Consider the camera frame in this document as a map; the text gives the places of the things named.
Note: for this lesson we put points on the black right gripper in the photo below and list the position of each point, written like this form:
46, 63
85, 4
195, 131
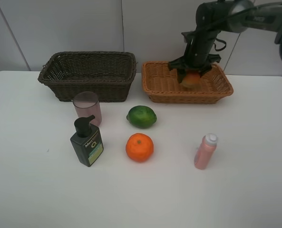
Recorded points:
197, 56

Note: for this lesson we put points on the red yellow peach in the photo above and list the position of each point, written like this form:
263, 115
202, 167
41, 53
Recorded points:
191, 79

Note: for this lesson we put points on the green lime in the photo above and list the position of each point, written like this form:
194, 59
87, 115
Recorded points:
141, 116

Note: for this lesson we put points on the pink bottle white cap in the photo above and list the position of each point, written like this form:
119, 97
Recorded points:
205, 151

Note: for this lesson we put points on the orange tangerine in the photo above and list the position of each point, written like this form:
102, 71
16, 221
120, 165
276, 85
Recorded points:
139, 147

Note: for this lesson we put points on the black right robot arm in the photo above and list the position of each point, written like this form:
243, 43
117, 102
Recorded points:
234, 16

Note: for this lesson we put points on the orange wicker basket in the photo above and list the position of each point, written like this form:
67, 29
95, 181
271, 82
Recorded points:
161, 85

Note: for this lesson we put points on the dark brown wicker basket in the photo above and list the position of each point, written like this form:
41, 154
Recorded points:
109, 74

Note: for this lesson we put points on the translucent pink plastic cup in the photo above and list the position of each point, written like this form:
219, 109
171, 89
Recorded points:
87, 104

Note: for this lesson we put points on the dark green pump bottle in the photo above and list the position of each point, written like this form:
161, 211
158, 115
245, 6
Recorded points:
87, 141

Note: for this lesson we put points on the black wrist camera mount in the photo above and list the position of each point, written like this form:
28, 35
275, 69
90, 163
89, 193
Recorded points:
188, 36

